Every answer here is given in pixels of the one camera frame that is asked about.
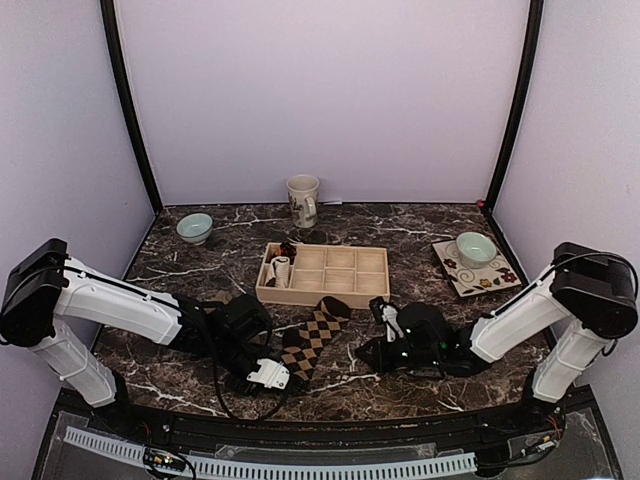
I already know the black left corner post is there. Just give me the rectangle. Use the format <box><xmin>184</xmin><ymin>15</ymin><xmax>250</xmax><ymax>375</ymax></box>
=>
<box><xmin>99</xmin><ymin>0</ymin><xmax>164</xmax><ymax>215</ymax></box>

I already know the floral square plate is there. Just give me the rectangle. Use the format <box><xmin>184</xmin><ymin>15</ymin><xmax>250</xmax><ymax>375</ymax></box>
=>
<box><xmin>431</xmin><ymin>239</ymin><xmax>523</xmax><ymax>300</ymax></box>

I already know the white slotted cable duct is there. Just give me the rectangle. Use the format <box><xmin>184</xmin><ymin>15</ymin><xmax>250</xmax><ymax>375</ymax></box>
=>
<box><xmin>63</xmin><ymin>427</ymin><xmax>477</xmax><ymax>479</ymax></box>

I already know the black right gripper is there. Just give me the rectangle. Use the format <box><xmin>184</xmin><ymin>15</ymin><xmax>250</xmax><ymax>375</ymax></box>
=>
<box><xmin>354</xmin><ymin>335</ymin><xmax>442</xmax><ymax>374</ymax></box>

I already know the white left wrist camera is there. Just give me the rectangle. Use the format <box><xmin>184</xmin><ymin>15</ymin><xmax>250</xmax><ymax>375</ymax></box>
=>
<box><xmin>246</xmin><ymin>358</ymin><xmax>291</xmax><ymax>390</ymax></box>

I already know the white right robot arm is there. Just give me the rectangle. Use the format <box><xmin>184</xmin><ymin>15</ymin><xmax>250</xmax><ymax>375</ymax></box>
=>
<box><xmin>356</xmin><ymin>242</ymin><xmax>639</xmax><ymax>434</ymax></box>

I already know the black corner post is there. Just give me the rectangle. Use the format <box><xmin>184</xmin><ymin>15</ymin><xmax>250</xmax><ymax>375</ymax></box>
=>
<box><xmin>483</xmin><ymin>0</ymin><xmax>545</xmax><ymax>217</ymax></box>
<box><xmin>99</xmin><ymin>0</ymin><xmax>164</xmax><ymax>215</ymax></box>

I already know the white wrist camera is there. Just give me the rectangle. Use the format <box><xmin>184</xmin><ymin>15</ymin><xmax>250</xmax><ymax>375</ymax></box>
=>
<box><xmin>246</xmin><ymin>358</ymin><xmax>291</xmax><ymax>390</ymax></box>
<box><xmin>381</xmin><ymin>304</ymin><xmax>404</xmax><ymax>343</ymax></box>

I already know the wooden compartment tray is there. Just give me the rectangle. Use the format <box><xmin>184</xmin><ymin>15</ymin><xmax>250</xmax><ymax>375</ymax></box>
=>
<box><xmin>255</xmin><ymin>242</ymin><xmax>391</xmax><ymax>309</ymax></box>

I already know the black right corner post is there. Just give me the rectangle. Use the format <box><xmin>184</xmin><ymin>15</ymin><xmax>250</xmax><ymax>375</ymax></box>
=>
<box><xmin>483</xmin><ymin>0</ymin><xmax>545</xmax><ymax>217</ymax></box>

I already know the teal striped ceramic bowl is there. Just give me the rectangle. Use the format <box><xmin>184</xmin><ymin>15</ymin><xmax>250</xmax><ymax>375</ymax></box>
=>
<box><xmin>176</xmin><ymin>213</ymin><xmax>213</xmax><ymax>245</ymax></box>

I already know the pale green bowl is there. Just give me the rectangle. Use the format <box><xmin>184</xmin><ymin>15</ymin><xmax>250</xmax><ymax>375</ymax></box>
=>
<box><xmin>455</xmin><ymin>232</ymin><xmax>498</xmax><ymax>269</ymax></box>

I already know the green circuit board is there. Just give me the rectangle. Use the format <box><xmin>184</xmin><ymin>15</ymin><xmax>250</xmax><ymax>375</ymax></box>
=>
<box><xmin>142</xmin><ymin>448</ymin><xmax>186</xmax><ymax>472</ymax></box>

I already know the brown yellow argyle sock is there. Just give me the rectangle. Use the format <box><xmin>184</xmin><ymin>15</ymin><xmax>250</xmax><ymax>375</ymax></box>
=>
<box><xmin>280</xmin><ymin>296</ymin><xmax>352</xmax><ymax>395</ymax></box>

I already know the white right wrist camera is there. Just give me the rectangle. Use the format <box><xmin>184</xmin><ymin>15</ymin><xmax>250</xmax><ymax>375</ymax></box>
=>
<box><xmin>381</xmin><ymin>304</ymin><xmax>404</xmax><ymax>343</ymax></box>

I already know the beige ribbed sock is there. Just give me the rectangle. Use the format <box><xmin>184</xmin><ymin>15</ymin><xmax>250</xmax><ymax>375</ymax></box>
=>
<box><xmin>202</xmin><ymin>290</ymin><xmax>233</xmax><ymax>313</ymax></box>

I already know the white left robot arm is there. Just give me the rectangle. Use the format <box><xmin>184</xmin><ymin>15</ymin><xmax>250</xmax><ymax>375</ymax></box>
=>
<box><xmin>1</xmin><ymin>238</ymin><xmax>303</xmax><ymax>436</ymax></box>

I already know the rolled white ribbed sock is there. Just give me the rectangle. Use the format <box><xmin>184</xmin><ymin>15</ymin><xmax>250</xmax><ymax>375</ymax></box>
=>
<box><xmin>265</xmin><ymin>256</ymin><xmax>291</xmax><ymax>289</ymax></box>

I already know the rolled red argyle sock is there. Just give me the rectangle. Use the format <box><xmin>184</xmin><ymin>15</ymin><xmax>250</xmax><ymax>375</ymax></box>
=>
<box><xmin>277</xmin><ymin>242</ymin><xmax>297</xmax><ymax>258</ymax></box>

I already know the black front table rail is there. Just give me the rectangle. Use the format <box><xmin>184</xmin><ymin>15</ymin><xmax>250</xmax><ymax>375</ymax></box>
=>
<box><xmin>54</xmin><ymin>386</ymin><xmax>595</xmax><ymax>451</ymax></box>

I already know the coral pattern ceramic mug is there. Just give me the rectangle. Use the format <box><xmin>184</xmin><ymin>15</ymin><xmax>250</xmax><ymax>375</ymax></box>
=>
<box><xmin>286</xmin><ymin>174</ymin><xmax>320</xmax><ymax>228</ymax></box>

